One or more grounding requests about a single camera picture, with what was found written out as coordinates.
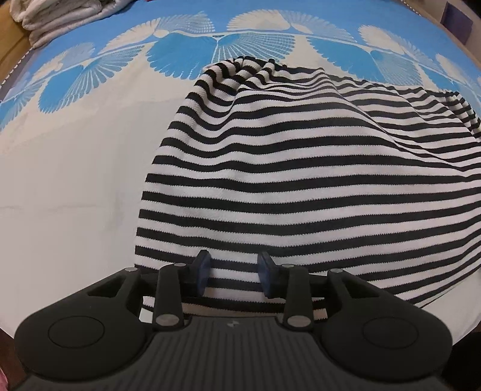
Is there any black white striped small shirt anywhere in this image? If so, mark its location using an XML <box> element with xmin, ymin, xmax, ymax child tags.
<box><xmin>134</xmin><ymin>57</ymin><xmax>480</xmax><ymax>314</ymax></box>

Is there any grey white folded blanket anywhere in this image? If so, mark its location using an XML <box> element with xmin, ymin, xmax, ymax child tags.
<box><xmin>10</xmin><ymin>0</ymin><xmax>131</xmax><ymax>49</ymax></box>

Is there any purple box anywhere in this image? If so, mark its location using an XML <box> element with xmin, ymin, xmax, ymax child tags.
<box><xmin>440</xmin><ymin>2</ymin><xmax>473</xmax><ymax>43</ymax></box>

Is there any blue white patterned bedsheet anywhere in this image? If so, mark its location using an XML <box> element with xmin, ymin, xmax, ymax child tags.
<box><xmin>1</xmin><ymin>1</ymin><xmax>480</xmax><ymax>340</ymax></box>

